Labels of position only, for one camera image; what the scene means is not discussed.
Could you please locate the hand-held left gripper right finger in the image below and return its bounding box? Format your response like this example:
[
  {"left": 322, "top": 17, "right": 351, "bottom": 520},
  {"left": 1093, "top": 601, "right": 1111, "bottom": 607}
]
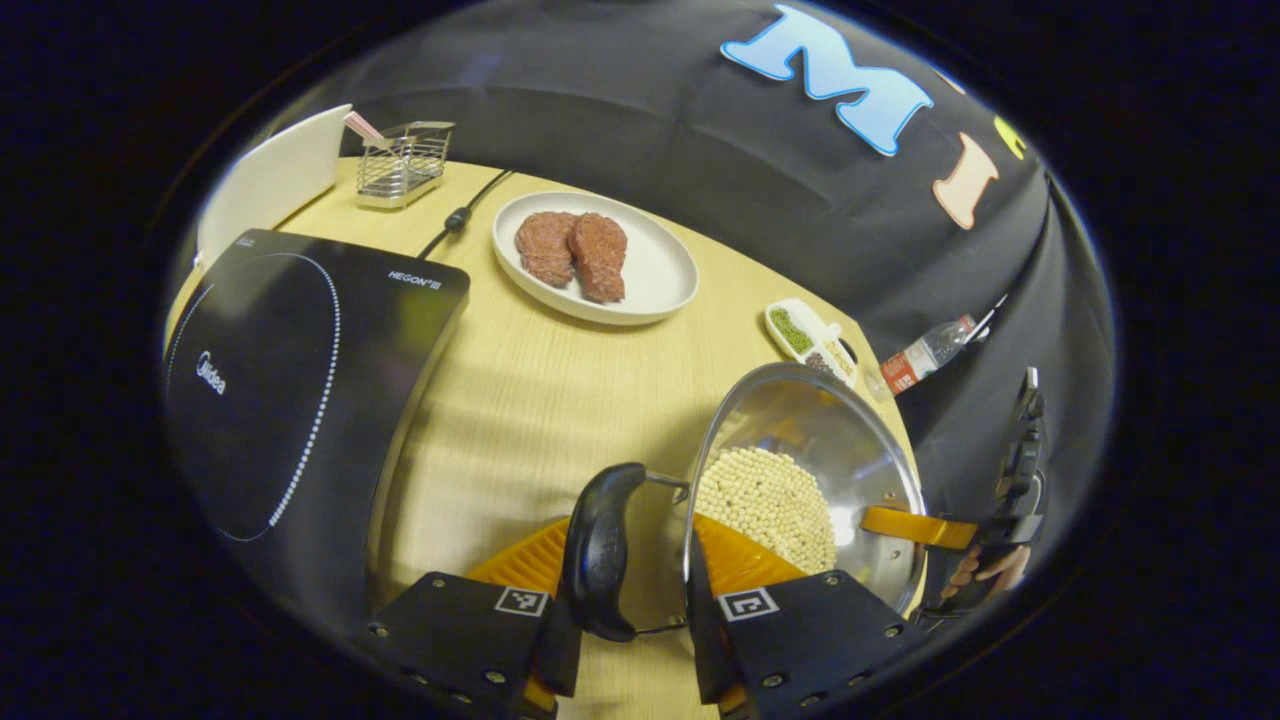
[{"left": 685, "top": 512, "right": 931, "bottom": 720}]

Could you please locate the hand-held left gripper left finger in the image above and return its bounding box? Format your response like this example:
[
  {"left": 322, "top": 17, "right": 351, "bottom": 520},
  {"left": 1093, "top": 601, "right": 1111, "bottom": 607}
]
[{"left": 355, "top": 515, "right": 586, "bottom": 720}]

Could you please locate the steel pot with black handles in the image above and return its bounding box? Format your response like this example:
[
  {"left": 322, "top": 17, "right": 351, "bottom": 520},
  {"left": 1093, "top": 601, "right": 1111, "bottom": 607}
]
[{"left": 560, "top": 362, "right": 926, "bottom": 643}]

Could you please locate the black induction cooktop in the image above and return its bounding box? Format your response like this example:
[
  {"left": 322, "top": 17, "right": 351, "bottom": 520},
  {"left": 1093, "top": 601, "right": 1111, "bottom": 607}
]
[{"left": 162, "top": 229, "right": 471, "bottom": 641}]

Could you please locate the clear plastic water bottle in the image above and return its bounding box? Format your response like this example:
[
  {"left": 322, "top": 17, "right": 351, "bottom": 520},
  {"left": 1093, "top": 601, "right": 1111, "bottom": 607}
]
[{"left": 866, "top": 315, "right": 977, "bottom": 398}]

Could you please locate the large pile of yellow soybeans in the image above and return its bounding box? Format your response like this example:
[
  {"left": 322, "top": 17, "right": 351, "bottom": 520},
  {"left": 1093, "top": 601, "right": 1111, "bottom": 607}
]
[{"left": 693, "top": 446, "right": 839, "bottom": 576}]

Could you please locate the white divided dish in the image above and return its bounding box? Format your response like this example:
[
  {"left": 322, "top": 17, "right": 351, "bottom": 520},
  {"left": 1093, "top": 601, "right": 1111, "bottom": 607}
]
[{"left": 764, "top": 298, "right": 859, "bottom": 389}]

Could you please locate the pile of green beans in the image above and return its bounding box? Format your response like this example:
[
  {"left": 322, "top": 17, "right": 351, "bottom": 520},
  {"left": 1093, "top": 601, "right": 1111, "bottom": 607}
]
[{"left": 770, "top": 307, "right": 813, "bottom": 354}]

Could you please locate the white round plate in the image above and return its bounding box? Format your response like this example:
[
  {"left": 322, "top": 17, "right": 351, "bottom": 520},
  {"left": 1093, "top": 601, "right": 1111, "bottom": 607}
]
[{"left": 492, "top": 191, "right": 700, "bottom": 327}]

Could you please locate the brown meat piece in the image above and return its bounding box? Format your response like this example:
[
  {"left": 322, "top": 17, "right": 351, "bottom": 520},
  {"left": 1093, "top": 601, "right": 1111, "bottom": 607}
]
[
  {"left": 515, "top": 211, "right": 579, "bottom": 289},
  {"left": 568, "top": 212, "right": 629, "bottom": 304}
]

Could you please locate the white toaster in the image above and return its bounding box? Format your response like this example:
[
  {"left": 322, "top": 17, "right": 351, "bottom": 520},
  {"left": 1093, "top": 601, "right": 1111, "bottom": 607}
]
[{"left": 196, "top": 104, "right": 354, "bottom": 271}]

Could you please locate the black power cable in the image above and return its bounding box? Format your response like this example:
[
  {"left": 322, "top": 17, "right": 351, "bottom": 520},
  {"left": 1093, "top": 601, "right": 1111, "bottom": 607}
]
[{"left": 417, "top": 170, "right": 513, "bottom": 261}]

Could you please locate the wire mesh holder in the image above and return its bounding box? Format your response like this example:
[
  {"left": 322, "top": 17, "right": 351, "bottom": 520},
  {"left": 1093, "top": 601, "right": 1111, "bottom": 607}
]
[{"left": 356, "top": 121, "right": 456, "bottom": 210}]

